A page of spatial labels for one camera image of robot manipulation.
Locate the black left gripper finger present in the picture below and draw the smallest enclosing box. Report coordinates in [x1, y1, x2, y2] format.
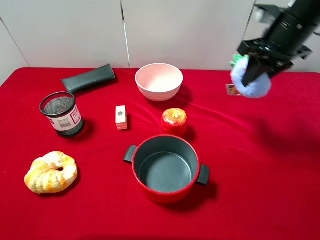
[241, 53, 271, 87]

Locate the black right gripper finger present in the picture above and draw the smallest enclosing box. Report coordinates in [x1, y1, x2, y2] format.
[267, 59, 294, 77]

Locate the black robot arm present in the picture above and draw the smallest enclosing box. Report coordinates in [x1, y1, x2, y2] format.
[237, 0, 320, 86]

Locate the black mesh pen holder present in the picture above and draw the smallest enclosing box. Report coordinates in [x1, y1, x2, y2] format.
[39, 91, 85, 138]

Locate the blue plush eggplant toy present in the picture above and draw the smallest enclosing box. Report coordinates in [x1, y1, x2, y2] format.
[225, 53, 272, 99]

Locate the red tablecloth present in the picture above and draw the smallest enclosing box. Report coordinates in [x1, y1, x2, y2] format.
[0, 68, 320, 240]

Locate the pink ribbed bowl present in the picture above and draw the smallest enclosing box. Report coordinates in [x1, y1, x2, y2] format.
[134, 63, 184, 102]

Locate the red pot with black handles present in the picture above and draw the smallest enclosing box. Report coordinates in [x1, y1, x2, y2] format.
[123, 134, 210, 204]

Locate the small white pink block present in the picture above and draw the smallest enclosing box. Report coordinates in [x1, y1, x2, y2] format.
[115, 105, 128, 130]

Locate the red apple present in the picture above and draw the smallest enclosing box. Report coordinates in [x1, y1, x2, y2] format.
[161, 108, 188, 137]

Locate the peeled orange toy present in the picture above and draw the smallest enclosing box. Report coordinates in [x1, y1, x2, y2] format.
[24, 151, 78, 194]

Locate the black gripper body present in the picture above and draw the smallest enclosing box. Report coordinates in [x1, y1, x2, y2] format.
[237, 38, 313, 66]

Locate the black glasses case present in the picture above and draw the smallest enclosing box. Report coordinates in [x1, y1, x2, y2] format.
[61, 64, 116, 94]

